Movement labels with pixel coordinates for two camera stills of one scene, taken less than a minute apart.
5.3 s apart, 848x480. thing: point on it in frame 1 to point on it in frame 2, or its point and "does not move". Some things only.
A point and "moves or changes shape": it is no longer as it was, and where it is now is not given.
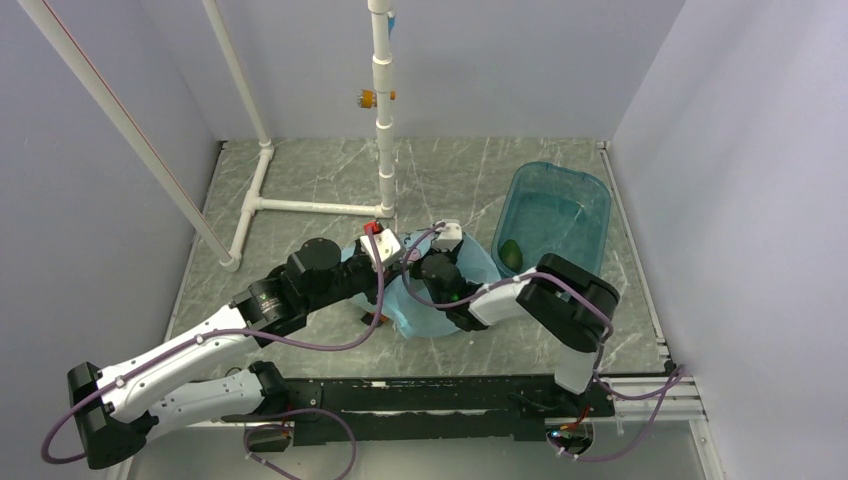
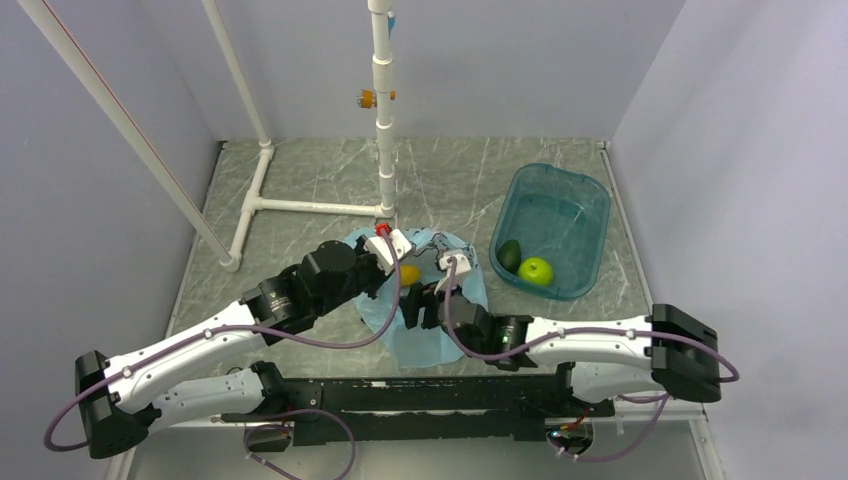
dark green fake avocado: [511, 255] does not move
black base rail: [327, 412] does not move
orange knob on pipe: [367, 98] does not move
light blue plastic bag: [427, 292] moves or changes shape
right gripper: [415, 273] to [421, 296]
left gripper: [373, 291] does not move
